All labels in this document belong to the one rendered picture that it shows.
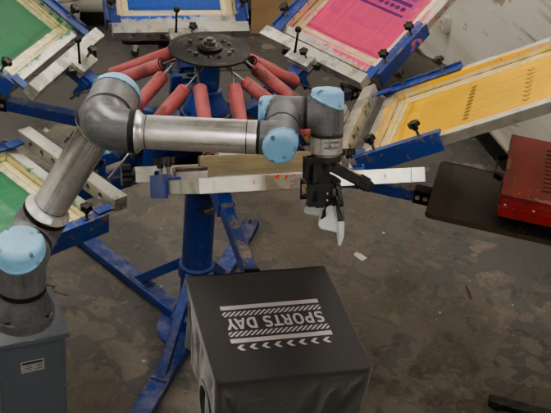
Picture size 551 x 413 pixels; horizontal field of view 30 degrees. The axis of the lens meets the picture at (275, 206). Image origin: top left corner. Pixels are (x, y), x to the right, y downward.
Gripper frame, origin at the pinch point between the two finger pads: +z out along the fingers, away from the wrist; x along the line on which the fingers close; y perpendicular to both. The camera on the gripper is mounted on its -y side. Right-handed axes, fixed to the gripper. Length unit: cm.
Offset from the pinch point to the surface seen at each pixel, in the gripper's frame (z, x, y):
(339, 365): 48, -29, -13
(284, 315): 41, -51, -3
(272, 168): 1, -73, -5
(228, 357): 45, -36, 17
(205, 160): -2, -74, 16
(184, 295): 76, -165, 7
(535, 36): -12, -272, -200
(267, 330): 42, -46, 3
